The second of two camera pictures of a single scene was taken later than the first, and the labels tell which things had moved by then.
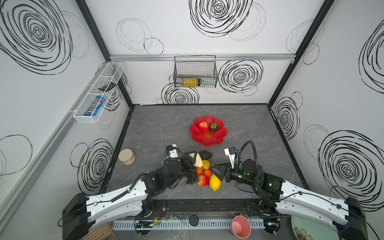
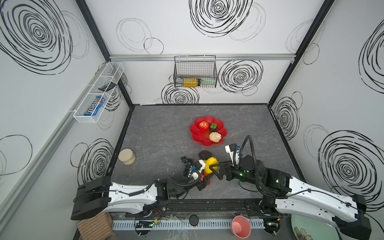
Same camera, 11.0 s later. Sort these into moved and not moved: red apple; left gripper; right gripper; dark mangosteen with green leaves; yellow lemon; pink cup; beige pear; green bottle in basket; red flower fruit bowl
Moved: yellow lemon; beige pear; left gripper
Not moved: red flower fruit bowl; green bottle in basket; right gripper; dark mangosteen with green leaves; red apple; pink cup
